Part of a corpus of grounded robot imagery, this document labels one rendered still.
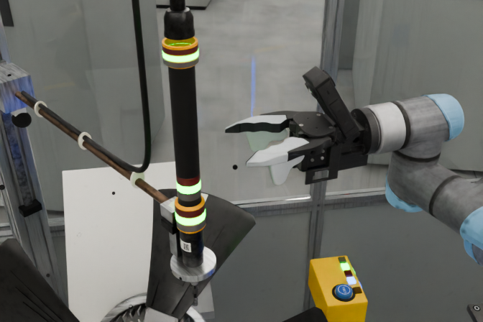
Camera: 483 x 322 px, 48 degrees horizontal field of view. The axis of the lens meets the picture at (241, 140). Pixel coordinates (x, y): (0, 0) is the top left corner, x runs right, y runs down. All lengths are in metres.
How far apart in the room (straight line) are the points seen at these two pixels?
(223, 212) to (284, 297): 1.04
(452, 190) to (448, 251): 1.25
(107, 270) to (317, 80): 0.71
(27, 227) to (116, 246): 0.36
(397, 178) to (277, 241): 0.96
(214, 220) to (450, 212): 0.41
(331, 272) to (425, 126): 0.65
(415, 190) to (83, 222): 0.73
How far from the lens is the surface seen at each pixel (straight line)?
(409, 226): 1.96
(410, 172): 0.90
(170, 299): 1.03
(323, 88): 0.75
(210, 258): 0.86
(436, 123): 0.87
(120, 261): 1.26
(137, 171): 0.87
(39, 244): 1.60
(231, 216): 1.01
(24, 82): 1.24
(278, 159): 0.72
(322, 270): 1.41
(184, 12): 0.64
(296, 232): 1.82
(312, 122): 0.79
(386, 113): 0.83
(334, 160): 0.80
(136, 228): 1.26
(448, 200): 0.86
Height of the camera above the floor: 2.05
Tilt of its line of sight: 31 degrees down
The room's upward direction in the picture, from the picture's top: straight up
